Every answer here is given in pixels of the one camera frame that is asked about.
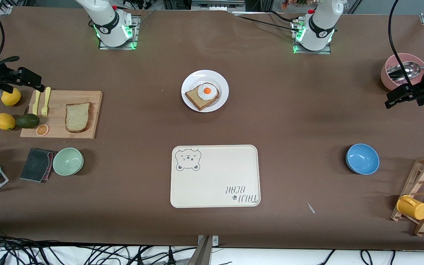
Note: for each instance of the metal ladle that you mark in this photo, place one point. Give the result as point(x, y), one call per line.
point(405, 70)

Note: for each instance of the grey metal box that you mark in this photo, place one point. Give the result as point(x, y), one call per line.
point(215, 5)

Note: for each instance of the dark grey folded cloth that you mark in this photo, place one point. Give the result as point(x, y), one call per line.
point(35, 165)

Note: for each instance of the small white paper scrap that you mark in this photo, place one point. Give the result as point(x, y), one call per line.
point(311, 208)

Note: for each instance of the yellow cup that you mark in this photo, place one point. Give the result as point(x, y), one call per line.
point(414, 208)

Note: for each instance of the orange slice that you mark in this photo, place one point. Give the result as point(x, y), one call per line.
point(42, 130)

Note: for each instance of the plain bread slice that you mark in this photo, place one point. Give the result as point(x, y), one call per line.
point(77, 117)

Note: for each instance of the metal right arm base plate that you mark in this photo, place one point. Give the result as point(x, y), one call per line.
point(135, 35)

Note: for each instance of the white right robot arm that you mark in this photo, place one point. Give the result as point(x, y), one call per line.
point(107, 18)

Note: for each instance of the white round plate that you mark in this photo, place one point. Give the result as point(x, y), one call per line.
point(219, 79)

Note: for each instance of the pink bowl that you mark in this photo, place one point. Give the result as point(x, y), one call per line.
point(390, 82)

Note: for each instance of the wooden cutting board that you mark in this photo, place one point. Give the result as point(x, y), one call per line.
point(57, 99)

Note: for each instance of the colourful background items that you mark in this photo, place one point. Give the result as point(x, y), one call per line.
point(293, 3)

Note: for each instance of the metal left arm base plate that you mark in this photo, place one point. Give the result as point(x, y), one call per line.
point(328, 50)

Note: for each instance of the fried egg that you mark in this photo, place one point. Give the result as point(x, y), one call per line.
point(207, 91)

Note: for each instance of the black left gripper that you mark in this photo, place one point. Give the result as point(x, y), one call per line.
point(423, 87)

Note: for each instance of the aluminium corner bracket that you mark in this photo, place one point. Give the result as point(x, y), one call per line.
point(5, 9)

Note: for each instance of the yellow plastic knife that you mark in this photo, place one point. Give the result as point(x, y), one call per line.
point(36, 105)

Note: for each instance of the wooden peg rack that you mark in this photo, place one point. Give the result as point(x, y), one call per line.
point(423, 173)

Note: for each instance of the blue bowl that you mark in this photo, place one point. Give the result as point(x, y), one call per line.
point(363, 159)

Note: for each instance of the cream tray with bear print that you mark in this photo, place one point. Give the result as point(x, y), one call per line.
point(219, 173)

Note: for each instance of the grey metal post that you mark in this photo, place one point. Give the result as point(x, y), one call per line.
point(202, 254)

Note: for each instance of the yellow lemon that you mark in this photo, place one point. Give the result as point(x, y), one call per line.
point(4, 121)
point(12, 98)

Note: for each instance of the green avocado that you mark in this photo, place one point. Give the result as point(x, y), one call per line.
point(28, 121)

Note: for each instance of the bread slice under egg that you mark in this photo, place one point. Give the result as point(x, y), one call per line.
point(195, 98)

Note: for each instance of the pale green bowl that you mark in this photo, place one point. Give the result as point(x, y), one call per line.
point(67, 162)

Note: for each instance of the yellow plastic fork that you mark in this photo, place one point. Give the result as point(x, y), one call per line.
point(45, 101)

